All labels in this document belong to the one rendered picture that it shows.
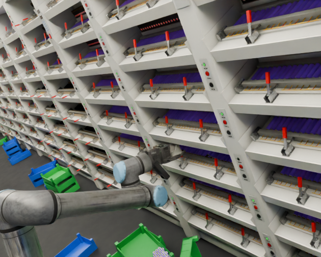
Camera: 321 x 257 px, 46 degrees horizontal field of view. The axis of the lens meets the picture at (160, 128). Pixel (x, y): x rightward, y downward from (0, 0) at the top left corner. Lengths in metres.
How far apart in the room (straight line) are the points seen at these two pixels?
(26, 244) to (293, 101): 1.00
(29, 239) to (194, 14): 0.95
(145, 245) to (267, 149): 1.19
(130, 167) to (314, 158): 0.81
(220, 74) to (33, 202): 0.75
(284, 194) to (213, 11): 0.69
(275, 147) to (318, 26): 0.47
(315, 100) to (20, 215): 0.96
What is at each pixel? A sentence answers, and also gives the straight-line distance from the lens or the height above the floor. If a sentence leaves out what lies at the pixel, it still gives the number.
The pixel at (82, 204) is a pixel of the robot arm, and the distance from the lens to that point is 1.38.
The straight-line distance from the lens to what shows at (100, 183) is 3.44.
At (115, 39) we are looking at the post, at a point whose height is 1.23.
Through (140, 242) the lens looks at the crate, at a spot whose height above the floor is 0.10.
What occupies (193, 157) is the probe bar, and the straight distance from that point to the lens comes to 1.85.
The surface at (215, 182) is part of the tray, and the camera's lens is 1.69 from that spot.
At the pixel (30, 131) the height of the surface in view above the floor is 0.36.
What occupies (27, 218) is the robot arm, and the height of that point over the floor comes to 0.88.
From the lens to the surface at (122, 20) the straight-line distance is 1.67.
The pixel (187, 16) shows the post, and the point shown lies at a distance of 1.30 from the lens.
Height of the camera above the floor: 1.35
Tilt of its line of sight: 18 degrees down
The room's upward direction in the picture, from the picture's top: 23 degrees counter-clockwise
